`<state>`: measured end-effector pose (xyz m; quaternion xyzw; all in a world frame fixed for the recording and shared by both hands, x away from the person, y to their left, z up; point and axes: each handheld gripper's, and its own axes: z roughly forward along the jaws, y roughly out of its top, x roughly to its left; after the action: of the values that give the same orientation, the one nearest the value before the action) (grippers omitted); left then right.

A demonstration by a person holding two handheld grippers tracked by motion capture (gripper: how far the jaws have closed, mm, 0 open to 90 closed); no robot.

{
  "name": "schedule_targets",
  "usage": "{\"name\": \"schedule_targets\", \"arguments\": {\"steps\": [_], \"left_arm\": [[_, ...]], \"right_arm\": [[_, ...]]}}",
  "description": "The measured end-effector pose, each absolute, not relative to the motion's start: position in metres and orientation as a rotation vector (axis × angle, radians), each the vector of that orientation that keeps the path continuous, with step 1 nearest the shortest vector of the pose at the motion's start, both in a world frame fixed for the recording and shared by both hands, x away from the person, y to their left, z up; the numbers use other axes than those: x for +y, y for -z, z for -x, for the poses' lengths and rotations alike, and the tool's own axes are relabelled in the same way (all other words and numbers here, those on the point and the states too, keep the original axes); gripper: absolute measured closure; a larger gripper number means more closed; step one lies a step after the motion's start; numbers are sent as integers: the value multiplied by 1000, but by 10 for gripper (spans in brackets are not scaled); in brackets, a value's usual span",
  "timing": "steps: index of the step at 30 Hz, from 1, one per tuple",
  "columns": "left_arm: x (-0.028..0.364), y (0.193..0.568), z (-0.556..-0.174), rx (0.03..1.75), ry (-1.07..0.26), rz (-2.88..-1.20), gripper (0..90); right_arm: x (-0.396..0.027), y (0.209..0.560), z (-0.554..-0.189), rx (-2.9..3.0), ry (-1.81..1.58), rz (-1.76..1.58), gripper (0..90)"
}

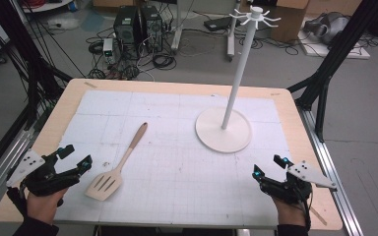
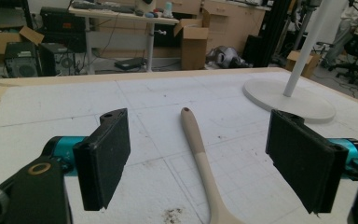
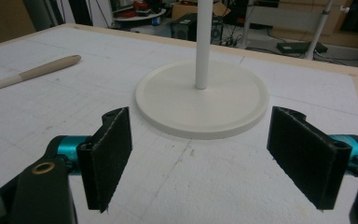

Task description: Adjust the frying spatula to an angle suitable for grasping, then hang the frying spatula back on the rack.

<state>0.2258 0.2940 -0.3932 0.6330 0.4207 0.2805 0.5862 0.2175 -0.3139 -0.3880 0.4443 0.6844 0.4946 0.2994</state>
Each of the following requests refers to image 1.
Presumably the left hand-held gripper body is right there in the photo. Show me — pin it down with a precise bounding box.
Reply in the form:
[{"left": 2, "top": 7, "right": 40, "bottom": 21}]
[{"left": 6, "top": 148, "right": 81, "bottom": 198}]

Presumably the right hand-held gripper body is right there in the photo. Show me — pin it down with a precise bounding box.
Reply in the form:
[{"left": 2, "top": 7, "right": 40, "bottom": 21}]
[{"left": 260, "top": 159, "right": 339, "bottom": 205}]

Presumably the person's right hand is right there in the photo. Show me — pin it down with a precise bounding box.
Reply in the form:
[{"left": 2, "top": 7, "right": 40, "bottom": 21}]
[{"left": 272, "top": 197, "right": 307, "bottom": 227}]

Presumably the person's left hand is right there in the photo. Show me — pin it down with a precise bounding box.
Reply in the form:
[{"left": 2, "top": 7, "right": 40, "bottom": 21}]
[{"left": 26, "top": 188, "right": 69, "bottom": 226}]

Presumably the wooden slotted spatula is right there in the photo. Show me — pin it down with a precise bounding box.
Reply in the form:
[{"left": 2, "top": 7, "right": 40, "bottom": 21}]
[{"left": 85, "top": 122, "right": 149, "bottom": 202}]

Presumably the white hook stand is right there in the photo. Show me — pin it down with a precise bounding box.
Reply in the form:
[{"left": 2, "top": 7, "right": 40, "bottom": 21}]
[{"left": 194, "top": 5, "right": 283, "bottom": 154}]

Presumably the white grid mat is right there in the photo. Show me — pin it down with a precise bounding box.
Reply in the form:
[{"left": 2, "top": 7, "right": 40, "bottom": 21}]
[{"left": 53, "top": 89, "right": 297, "bottom": 231}]

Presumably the small white electronic box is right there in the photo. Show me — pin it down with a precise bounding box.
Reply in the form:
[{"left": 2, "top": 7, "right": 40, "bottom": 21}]
[{"left": 101, "top": 37, "right": 115, "bottom": 65}]

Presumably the white flat board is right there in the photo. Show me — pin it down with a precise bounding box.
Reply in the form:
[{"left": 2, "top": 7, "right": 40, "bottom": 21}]
[{"left": 297, "top": 29, "right": 372, "bottom": 61}]

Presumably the white metal stand leg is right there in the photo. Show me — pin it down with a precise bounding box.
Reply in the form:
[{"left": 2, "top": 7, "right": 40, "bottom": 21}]
[
  {"left": 226, "top": 0, "right": 241, "bottom": 62},
  {"left": 170, "top": 0, "right": 184, "bottom": 52}
]

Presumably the black computer tower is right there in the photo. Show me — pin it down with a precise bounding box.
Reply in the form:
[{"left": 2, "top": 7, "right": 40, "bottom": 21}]
[
  {"left": 113, "top": 5, "right": 143, "bottom": 46},
  {"left": 140, "top": 4, "right": 163, "bottom": 54}
]

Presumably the cardboard box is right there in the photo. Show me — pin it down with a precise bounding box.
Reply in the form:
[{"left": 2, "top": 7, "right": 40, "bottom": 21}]
[{"left": 270, "top": 0, "right": 310, "bottom": 44}]

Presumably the grey bag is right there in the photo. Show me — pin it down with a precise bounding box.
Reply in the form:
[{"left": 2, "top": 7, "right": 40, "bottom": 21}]
[{"left": 302, "top": 11, "right": 351, "bottom": 45}]

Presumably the white round table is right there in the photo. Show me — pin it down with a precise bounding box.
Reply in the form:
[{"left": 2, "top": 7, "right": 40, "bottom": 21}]
[{"left": 20, "top": 0, "right": 76, "bottom": 15}]

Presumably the flat black box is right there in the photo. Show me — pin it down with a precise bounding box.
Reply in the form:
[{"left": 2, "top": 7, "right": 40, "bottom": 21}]
[{"left": 203, "top": 16, "right": 241, "bottom": 32}]

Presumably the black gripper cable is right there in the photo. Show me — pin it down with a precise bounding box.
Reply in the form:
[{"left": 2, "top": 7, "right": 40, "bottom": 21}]
[{"left": 302, "top": 188, "right": 313, "bottom": 231}]

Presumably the black gripper strap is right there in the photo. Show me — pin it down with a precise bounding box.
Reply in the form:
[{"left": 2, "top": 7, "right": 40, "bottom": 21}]
[{"left": 6, "top": 186, "right": 29, "bottom": 218}]

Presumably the aluminium rail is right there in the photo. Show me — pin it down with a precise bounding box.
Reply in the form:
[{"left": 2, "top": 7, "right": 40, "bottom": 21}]
[
  {"left": 296, "top": 105, "right": 364, "bottom": 236},
  {"left": 0, "top": 127, "right": 36, "bottom": 214}
]

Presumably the black metal frame with cables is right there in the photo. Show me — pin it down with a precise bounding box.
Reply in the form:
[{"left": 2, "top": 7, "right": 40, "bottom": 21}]
[{"left": 0, "top": 0, "right": 74, "bottom": 180}]

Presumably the tangle of black floor cables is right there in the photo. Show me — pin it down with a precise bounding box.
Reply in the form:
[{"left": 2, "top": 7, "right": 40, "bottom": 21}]
[{"left": 86, "top": 28, "right": 178, "bottom": 82}]

